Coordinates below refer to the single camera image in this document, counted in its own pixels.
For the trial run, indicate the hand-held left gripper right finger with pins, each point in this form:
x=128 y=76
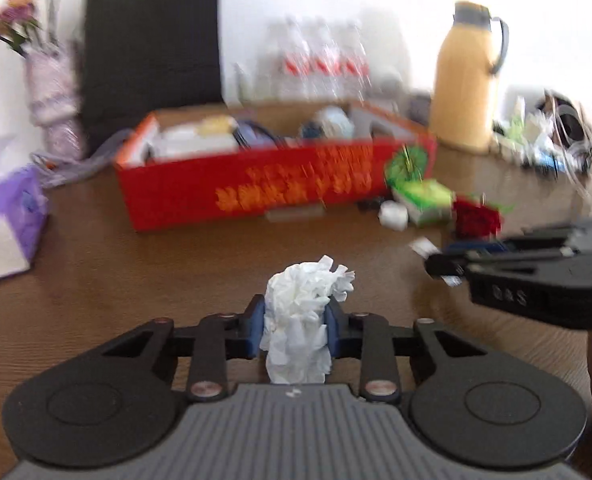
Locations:
x=333 y=327

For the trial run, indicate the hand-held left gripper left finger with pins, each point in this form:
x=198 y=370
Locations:
x=257 y=327

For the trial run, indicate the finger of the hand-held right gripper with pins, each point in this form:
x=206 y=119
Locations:
x=481 y=246
x=448 y=262

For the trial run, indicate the white tissue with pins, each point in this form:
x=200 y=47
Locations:
x=303 y=320

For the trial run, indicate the small white wrapper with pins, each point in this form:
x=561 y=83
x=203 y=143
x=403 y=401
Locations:
x=423 y=249

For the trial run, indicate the red rose flower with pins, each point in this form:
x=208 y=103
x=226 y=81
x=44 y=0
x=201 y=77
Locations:
x=476 y=217

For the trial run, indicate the green packet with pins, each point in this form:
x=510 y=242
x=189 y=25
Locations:
x=423 y=200

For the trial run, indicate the red cardboard box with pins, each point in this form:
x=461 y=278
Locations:
x=276 y=180

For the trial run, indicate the yellow thermos jug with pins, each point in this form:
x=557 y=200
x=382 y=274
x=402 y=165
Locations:
x=468 y=80

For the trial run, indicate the white box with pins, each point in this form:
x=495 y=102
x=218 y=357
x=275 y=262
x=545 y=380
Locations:
x=195 y=140

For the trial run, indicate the clear water bottle red label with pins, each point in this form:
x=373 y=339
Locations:
x=291 y=60
x=353 y=62
x=323 y=60

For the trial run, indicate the purple tissue box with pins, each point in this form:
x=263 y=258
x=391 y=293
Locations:
x=8 y=220

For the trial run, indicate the black paper bag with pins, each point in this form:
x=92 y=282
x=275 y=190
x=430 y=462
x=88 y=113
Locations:
x=150 y=45

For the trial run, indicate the pink lace-wrapped vase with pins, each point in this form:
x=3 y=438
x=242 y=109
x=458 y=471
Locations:
x=53 y=100

